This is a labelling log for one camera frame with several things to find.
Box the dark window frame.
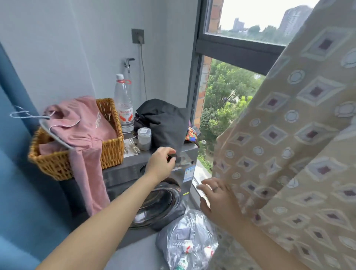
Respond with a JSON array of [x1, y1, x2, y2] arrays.
[[186, 0, 287, 126]]

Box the red brick outer wall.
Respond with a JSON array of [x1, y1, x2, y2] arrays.
[[193, 0, 225, 129]]

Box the white window sill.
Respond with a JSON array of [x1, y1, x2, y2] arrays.
[[191, 160, 213, 208]]

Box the woven wicker basket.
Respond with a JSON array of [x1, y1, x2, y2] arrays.
[[27, 98, 125, 181]]

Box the colourful patterned cloth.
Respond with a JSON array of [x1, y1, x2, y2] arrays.
[[184, 126, 198, 144]]

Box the pink garment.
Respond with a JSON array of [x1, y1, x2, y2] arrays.
[[38, 96, 118, 216]]

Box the person's right forearm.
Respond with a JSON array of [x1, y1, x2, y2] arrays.
[[222, 216, 311, 270]]

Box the person's left hand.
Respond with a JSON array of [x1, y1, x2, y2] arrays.
[[144, 146, 178, 183]]

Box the metal water tap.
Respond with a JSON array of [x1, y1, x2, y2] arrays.
[[123, 57, 136, 73]]

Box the person's right hand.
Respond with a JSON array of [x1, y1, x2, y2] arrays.
[[196, 177, 246, 232]]

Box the small grey jar white lid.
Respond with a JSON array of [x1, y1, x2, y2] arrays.
[[137, 127, 152, 151]]

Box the green trees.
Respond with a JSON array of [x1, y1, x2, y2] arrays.
[[198, 59, 266, 173]]

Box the beige diamond patterned cloth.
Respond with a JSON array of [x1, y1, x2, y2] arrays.
[[212, 0, 356, 270]]

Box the blue label sticker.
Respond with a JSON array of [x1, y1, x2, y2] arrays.
[[183, 164, 196, 183]]

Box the black garment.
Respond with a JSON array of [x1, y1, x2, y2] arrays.
[[133, 98, 190, 162]]

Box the grey clothes hanger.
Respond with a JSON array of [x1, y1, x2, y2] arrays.
[[10, 105, 81, 151]]

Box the round washing machine door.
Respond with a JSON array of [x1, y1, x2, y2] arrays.
[[128, 182, 187, 232]]

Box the person's left forearm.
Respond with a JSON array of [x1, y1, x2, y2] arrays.
[[36, 172, 157, 270]]

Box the clear plastic bag of bottles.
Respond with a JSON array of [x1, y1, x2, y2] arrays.
[[155, 209, 220, 270]]

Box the grey wall socket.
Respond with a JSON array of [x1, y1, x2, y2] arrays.
[[131, 28, 145, 45]]

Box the blue curtain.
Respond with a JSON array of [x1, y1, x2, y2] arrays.
[[0, 42, 76, 270]]

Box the grey power cable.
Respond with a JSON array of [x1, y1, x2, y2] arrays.
[[139, 42, 148, 102]]

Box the grey washing machine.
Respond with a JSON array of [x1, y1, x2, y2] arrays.
[[59, 133, 200, 250]]

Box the tall grey building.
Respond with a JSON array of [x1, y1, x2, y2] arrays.
[[278, 5, 314, 37]]

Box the clear plastic water bottle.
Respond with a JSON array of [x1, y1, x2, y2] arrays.
[[114, 73, 134, 134]]

